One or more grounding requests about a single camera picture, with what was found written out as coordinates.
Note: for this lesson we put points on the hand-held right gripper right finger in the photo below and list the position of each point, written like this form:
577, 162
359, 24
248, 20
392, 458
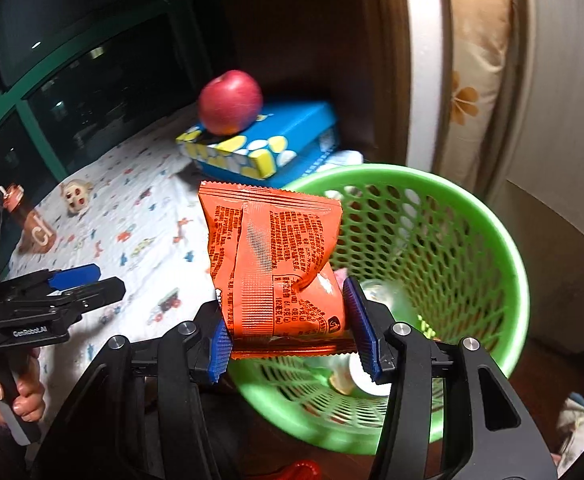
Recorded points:
362, 325

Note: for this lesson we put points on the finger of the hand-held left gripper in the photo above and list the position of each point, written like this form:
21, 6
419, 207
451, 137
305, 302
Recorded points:
76, 276
101, 294

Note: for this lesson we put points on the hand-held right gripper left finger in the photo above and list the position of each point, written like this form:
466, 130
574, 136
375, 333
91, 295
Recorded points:
219, 350

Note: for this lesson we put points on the pink packet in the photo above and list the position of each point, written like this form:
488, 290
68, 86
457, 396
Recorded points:
340, 278

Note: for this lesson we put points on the orange snack packet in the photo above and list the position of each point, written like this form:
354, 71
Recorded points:
272, 260

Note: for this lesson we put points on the green plastic mesh basket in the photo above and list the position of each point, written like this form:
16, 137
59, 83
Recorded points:
472, 230

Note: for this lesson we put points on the person's left hand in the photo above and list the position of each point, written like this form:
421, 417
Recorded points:
29, 400

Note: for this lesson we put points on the orange plastic water bottle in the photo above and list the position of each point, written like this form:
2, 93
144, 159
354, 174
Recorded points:
34, 232

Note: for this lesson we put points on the white printed blanket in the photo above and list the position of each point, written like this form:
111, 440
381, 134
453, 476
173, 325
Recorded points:
136, 220

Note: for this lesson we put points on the red shiny wrapper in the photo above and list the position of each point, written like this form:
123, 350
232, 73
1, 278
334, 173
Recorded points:
297, 471

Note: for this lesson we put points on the white crumpled plastic bag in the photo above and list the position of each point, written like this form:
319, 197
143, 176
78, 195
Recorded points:
342, 159

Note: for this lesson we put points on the blue patterned tissue box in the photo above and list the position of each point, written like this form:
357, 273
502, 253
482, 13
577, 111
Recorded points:
292, 130

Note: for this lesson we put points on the red apple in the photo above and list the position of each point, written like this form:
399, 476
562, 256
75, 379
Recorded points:
229, 102

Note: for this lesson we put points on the floral patterned cloth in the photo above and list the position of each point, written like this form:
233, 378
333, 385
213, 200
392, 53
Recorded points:
579, 425

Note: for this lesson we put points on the white curved panel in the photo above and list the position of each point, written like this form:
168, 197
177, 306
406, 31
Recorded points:
424, 60

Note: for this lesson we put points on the cream floral pillow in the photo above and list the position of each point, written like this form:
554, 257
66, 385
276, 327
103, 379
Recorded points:
477, 60

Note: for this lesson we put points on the green window frame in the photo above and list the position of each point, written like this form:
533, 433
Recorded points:
179, 55

